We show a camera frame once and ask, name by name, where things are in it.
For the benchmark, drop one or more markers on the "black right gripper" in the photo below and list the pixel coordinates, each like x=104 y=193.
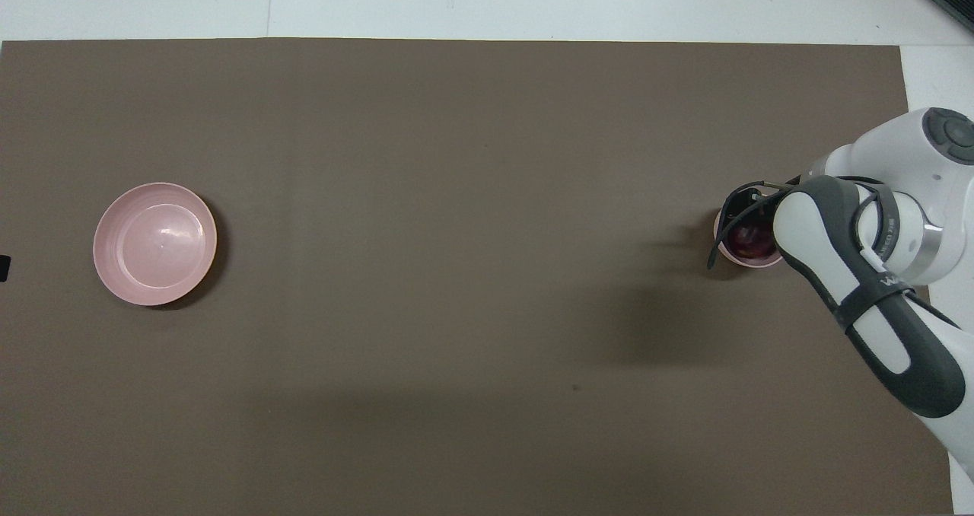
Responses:
x=749 y=204

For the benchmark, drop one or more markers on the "dark red apple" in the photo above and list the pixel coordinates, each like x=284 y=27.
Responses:
x=749 y=243

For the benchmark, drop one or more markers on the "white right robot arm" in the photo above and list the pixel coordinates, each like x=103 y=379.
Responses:
x=875 y=295

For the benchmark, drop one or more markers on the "pink bowl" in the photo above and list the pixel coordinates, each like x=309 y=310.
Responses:
x=749 y=262

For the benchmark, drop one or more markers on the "pink plate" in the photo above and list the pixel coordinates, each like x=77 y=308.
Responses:
x=156 y=243

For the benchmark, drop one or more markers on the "brown table mat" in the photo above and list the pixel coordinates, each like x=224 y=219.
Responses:
x=472 y=158

